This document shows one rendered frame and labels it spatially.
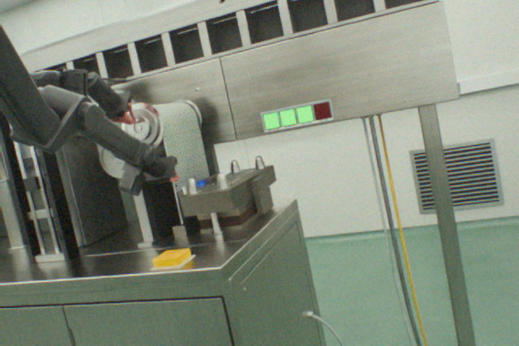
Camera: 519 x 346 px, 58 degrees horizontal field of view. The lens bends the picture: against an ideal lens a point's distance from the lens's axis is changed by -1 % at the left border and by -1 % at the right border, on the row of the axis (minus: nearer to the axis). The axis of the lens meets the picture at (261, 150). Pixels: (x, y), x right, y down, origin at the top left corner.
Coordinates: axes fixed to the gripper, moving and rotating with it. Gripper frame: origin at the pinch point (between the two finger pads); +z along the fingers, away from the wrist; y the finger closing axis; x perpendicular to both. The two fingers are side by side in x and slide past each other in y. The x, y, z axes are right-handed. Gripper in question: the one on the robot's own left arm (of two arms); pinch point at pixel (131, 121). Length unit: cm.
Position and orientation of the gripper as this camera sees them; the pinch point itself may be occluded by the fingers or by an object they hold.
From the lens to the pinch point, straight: 142.3
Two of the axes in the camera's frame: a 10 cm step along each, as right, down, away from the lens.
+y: 9.3, -1.3, -3.5
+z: 3.7, 4.9, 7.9
